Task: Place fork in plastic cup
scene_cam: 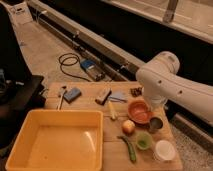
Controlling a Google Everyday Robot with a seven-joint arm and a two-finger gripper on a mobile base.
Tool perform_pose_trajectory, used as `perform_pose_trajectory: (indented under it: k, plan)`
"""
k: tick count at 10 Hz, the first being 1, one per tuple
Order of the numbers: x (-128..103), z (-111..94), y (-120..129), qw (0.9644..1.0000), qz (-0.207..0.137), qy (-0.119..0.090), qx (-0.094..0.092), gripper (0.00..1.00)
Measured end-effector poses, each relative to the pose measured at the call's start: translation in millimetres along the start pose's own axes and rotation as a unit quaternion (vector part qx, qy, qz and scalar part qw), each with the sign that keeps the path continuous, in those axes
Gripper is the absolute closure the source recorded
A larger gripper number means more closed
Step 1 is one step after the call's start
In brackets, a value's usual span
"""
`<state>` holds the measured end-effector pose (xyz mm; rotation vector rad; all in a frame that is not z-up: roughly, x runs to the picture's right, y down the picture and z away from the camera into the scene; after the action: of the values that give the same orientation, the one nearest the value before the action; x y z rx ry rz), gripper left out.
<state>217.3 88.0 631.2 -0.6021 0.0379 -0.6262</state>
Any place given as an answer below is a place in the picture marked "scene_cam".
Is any green plastic cup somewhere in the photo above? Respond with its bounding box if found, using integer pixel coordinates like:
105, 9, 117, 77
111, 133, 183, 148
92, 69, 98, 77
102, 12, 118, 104
136, 131, 152, 150

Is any blue power box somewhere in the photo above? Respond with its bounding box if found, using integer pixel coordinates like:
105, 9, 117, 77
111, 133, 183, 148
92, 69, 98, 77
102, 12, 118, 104
80, 59, 105, 81

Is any small dark toy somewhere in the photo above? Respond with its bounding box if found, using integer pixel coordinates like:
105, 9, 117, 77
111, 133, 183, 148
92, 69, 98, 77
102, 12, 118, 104
130, 87, 142, 97

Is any yellow plastic bin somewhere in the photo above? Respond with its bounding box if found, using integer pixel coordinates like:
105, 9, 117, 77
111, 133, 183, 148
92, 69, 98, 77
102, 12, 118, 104
5, 110, 103, 171

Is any orange bowl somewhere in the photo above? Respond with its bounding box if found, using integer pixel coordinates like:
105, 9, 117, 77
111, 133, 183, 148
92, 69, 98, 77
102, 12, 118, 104
128, 100, 153, 124

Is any wooden block brush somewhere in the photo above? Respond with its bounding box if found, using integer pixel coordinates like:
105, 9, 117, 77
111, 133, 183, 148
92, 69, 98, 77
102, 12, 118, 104
95, 88, 111, 105

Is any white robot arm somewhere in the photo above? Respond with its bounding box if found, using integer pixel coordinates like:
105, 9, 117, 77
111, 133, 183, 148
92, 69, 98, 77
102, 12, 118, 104
136, 51, 213, 126

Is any small metal cup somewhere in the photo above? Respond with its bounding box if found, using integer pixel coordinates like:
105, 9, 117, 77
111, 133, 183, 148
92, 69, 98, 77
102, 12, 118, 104
149, 117, 163, 133

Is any green cucumber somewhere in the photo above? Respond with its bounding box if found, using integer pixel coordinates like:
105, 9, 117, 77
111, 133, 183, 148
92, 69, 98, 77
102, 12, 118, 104
117, 135, 137, 163

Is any black cable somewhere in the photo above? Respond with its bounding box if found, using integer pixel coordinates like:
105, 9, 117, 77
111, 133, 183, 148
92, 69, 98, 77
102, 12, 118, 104
58, 52, 93, 83

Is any white plastic cup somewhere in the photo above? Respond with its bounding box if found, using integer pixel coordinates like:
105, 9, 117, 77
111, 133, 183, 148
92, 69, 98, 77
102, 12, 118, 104
154, 140, 176, 162

